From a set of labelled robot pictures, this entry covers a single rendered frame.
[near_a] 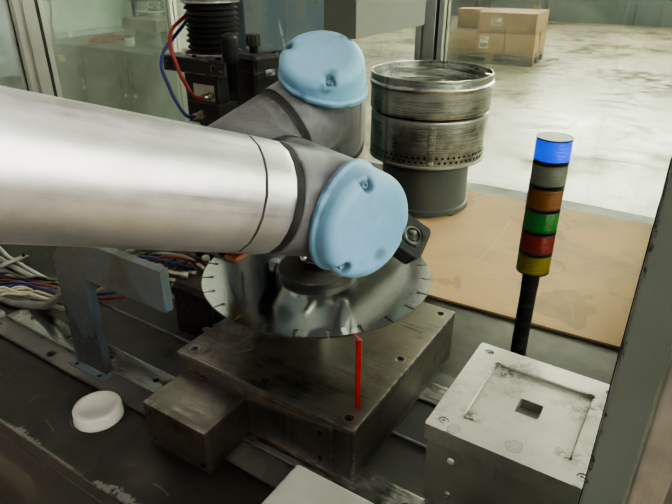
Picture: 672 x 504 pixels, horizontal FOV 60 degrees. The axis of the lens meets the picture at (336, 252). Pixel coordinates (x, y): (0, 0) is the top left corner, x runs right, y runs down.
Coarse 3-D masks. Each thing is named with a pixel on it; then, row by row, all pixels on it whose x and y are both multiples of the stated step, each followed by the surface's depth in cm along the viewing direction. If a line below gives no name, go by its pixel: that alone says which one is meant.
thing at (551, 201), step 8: (528, 192) 77; (536, 192) 76; (544, 192) 75; (552, 192) 75; (560, 192) 75; (528, 200) 77; (536, 200) 76; (544, 200) 75; (552, 200) 75; (560, 200) 76; (536, 208) 76; (544, 208) 76; (552, 208) 76; (560, 208) 77
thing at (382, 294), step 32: (224, 256) 90; (256, 256) 90; (224, 288) 81; (256, 288) 81; (288, 288) 81; (352, 288) 81; (384, 288) 81; (416, 288) 81; (256, 320) 74; (288, 320) 74; (320, 320) 74; (352, 320) 74; (384, 320) 74
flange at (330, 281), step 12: (288, 264) 85; (300, 264) 85; (312, 264) 83; (288, 276) 82; (300, 276) 82; (312, 276) 82; (324, 276) 82; (336, 276) 82; (300, 288) 81; (312, 288) 80; (324, 288) 81
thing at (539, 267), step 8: (520, 256) 81; (528, 256) 79; (536, 256) 79; (544, 256) 79; (520, 264) 81; (528, 264) 80; (536, 264) 79; (544, 264) 80; (520, 272) 81; (528, 272) 80; (536, 272) 80; (544, 272) 80
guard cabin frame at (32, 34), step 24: (24, 0) 154; (432, 0) 166; (24, 24) 157; (432, 24) 169; (24, 48) 157; (48, 48) 163; (432, 48) 171; (24, 72) 161; (48, 72) 165; (648, 432) 31; (648, 456) 32; (648, 480) 32
